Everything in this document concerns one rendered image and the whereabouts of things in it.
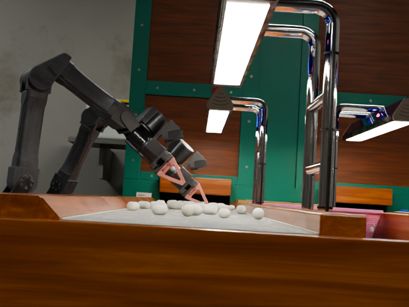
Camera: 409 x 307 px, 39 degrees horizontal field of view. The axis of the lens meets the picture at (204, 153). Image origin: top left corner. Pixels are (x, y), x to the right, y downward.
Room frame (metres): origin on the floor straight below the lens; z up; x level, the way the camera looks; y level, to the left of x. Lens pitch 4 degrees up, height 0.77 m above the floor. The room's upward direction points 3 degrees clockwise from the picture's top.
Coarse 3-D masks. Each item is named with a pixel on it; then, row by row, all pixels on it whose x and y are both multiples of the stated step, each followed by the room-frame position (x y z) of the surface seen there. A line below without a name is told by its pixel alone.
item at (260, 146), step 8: (248, 104) 1.93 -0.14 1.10; (256, 104) 1.93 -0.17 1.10; (264, 104) 1.92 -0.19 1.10; (256, 112) 2.08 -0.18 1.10; (264, 112) 1.92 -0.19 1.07; (256, 120) 2.08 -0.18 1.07; (264, 120) 1.92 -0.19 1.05; (256, 128) 2.08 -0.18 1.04; (264, 128) 1.92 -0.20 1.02; (256, 136) 2.08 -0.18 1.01; (264, 136) 1.92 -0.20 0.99; (256, 144) 2.08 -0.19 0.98; (264, 144) 1.92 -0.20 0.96; (256, 152) 2.07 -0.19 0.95; (264, 152) 1.92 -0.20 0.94; (256, 160) 2.07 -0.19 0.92; (264, 160) 1.92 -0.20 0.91; (256, 168) 2.07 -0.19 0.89; (264, 168) 1.93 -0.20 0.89; (256, 176) 2.07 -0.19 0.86; (264, 176) 1.93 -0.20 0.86; (256, 184) 2.01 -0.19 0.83; (264, 184) 1.93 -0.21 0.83; (256, 192) 2.07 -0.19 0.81; (256, 200) 2.07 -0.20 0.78
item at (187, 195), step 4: (184, 188) 1.91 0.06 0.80; (192, 188) 1.89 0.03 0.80; (196, 188) 1.89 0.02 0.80; (200, 188) 1.90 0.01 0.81; (184, 192) 1.91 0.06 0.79; (188, 192) 1.89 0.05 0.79; (192, 192) 1.90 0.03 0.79; (200, 192) 1.90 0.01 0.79; (184, 196) 1.89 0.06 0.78; (188, 196) 1.89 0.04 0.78; (204, 196) 1.91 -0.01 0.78; (192, 200) 1.90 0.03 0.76; (196, 200) 1.90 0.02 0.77; (204, 200) 1.91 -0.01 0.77
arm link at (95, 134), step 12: (84, 132) 1.98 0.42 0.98; (96, 132) 2.00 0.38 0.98; (84, 144) 1.99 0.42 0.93; (72, 156) 2.00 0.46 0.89; (84, 156) 2.01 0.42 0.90; (60, 168) 2.01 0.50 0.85; (72, 168) 2.00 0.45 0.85; (60, 180) 2.01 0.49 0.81; (72, 180) 2.02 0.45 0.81; (60, 192) 2.00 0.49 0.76
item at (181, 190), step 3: (174, 174) 1.89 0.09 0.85; (174, 177) 1.89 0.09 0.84; (177, 177) 1.89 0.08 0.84; (192, 177) 1.87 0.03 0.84; (189, 180) 1.86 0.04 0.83; (192, 180) 1.86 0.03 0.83; (174, 183) 1.90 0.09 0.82; (186, 183) 1.86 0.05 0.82; (177, 186) 1.90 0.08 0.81; (180, 186) 1.89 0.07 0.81; (183, 186) 1.86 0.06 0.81; (186, 186) 1.90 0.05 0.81; (189, 186) 1.91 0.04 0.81; (180, 189) 1.86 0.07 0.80; (183, 189) 1.86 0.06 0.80; (180, 192) 1.87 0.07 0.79
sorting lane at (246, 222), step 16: (144, 224) 0.67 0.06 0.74; (160, 224) 0.68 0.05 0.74; (176, 224) 0.70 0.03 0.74; (192, 224) 0.73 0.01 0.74; (208, 224) 0.76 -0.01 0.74; (224, 224) 0.78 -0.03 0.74; (240, 224) 0.82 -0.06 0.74; (256, 224) 0.85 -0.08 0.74; (272, 224) 0.89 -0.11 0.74; (288, 224) 0.88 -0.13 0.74
